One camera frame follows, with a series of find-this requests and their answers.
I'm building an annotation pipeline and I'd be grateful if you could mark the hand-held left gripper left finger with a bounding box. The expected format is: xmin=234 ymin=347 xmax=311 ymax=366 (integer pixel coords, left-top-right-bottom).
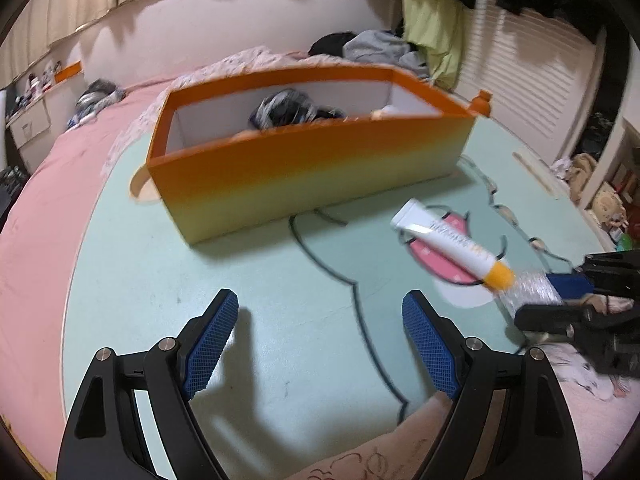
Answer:
xmin=56 ymin=288 xmax=240 ymax=480

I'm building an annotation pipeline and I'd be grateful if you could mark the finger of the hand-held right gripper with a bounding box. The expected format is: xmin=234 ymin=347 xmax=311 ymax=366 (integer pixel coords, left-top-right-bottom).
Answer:
xmin=514 ymin=304 xmax=608 ymax=344
xmin=546 ymin=252 xmax=640 ymax=306

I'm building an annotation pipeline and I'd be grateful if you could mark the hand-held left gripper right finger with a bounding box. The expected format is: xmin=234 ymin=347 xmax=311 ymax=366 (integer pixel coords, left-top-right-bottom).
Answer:
xmin=401 ymin=290 xmax=583 ymax=480

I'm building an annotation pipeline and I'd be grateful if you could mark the clear bubble wrap roll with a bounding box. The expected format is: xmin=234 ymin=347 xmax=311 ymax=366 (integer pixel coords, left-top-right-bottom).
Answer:
xmin=495 ymin=269 xmax=566 ymax=316

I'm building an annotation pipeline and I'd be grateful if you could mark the white tube with orange cap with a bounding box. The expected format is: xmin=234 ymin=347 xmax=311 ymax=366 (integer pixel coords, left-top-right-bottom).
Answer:
xmin=390 ymin=199 xmax=516 ymax=292

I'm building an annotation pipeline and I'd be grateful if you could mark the orange cardboard box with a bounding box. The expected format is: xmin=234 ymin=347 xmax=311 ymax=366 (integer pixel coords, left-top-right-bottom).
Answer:
xmin=146 ymin=65 xmax=475 ymax=246

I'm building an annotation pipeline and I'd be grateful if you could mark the dark patterned cloth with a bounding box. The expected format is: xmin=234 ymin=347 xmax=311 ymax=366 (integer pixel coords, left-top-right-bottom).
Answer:
xmin=248 ymin=89 xmax=346 ymax=131

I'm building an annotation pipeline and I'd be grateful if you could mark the beige plush toy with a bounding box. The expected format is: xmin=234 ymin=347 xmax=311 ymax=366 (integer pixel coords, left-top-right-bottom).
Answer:
xmin=565 ymin=152 xmax=601 ymax=196

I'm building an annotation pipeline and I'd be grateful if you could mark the white shelf unit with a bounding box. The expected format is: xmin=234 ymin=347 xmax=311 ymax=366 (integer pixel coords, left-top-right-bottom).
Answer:
xmin=577 ymin=115 xmax=640 ymax=251

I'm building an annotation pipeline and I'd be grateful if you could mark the orange bottle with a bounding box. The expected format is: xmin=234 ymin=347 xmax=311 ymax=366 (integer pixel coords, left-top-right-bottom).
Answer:
xmin=469 ymin=90 xmax=493 ymax=118

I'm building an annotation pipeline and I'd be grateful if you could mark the pink bedsheet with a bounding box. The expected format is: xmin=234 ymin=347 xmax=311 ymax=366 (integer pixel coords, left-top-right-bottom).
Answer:
xmin=0 ymin=77 xmax=176 ymax=476

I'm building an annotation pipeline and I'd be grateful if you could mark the white louvered door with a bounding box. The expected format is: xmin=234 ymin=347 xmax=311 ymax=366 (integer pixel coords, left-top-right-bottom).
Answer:
xmin=460 ymin=0 xmax=601 ymax=161

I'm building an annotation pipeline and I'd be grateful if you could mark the dark bag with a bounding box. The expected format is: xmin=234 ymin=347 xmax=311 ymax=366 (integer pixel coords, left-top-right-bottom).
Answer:
xmin=0 ymin=167 xmax=31 ymax=221

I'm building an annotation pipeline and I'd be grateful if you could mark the dark crumpled cloth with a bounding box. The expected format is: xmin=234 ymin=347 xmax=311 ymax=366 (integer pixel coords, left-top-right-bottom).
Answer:
xmin=75 ymin=78 xmax=127 ymax=121

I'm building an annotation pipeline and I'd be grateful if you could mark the white nightstand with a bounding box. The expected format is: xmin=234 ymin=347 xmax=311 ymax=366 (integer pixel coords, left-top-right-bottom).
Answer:
xmin=5 ymin=97 xmax=53 ymax=148

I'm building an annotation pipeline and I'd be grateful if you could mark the yellow-green cloth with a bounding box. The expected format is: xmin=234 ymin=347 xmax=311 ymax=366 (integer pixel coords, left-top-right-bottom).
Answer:
xmin=402 ymin=0 xmax=468 ymax=93

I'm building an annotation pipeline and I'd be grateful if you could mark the grey cloth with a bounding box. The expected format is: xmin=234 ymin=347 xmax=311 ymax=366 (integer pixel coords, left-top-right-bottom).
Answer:
xmin=342 ymin=30 xmax=431 ymax=81

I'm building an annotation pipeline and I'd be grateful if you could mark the small orange box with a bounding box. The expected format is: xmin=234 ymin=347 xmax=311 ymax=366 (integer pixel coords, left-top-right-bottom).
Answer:
xmin=54 ymin=60 xmax=83 ymax=84

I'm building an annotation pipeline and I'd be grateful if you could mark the black cloth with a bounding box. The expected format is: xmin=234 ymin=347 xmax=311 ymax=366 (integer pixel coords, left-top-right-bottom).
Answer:
xmin=307 ymin=32 xmax=358 ymax=58

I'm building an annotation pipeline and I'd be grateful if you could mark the white padded headboard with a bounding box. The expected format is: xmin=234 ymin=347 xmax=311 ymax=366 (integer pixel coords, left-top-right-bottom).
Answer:
xmin=50 ymin=0 xmax=406 ymax=106

